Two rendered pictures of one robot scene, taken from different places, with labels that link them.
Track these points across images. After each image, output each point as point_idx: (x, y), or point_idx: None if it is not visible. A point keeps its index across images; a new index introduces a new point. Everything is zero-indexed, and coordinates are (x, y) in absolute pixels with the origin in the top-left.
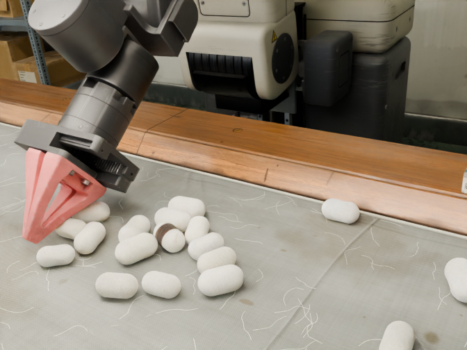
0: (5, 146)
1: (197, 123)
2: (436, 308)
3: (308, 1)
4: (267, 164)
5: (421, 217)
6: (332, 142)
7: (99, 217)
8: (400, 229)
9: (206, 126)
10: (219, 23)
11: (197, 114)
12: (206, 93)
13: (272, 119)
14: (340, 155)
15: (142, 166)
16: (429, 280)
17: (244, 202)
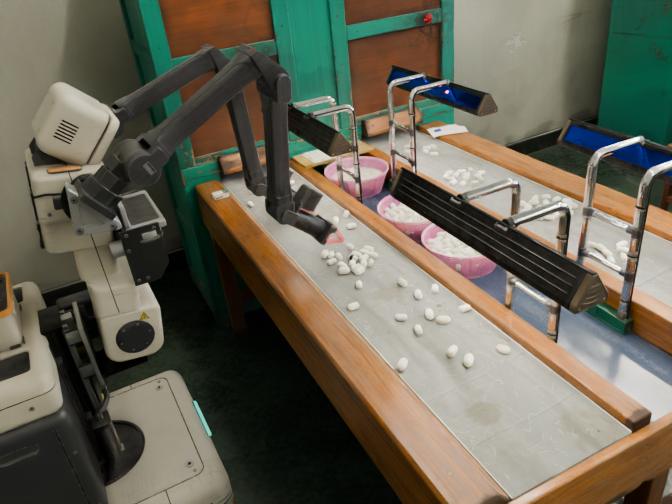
0: (307, 254)
1: (246, 230)
2: None
3: (35, 309)
4: (248, 214)
5: (238, 201)
6: (227, 213)
7: None
8: (244, 202)
9: (245, 228)
10: (139, 289)
11: (240, 235)
12: (83, 449)
13: (98, 388)
14: (232, 209)
15: (273, 231)
16: (254, 195)
17: (262, 214)
